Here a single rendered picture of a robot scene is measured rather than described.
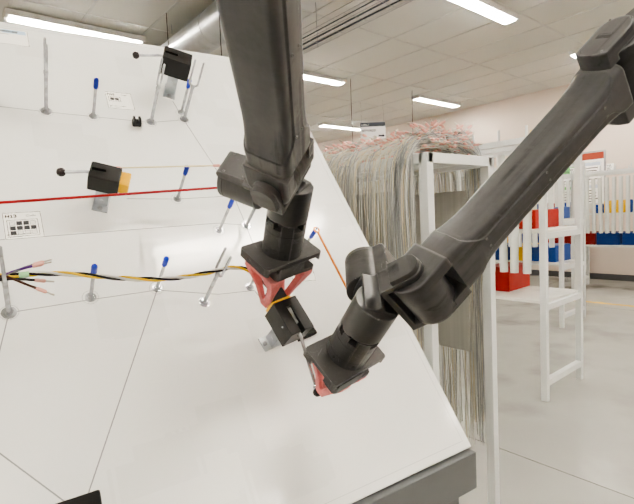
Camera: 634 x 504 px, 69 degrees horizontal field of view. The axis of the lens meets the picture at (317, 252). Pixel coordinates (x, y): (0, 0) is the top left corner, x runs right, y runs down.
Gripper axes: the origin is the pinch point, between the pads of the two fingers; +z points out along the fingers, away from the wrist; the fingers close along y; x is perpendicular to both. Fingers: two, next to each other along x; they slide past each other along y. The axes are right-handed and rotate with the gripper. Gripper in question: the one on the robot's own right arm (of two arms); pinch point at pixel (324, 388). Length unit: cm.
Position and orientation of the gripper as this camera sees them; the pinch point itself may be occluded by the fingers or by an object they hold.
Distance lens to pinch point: 71.1
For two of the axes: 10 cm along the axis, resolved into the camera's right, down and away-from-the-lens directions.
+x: 6.0, 6.6, -4.5
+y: -7.3, 2.2, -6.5
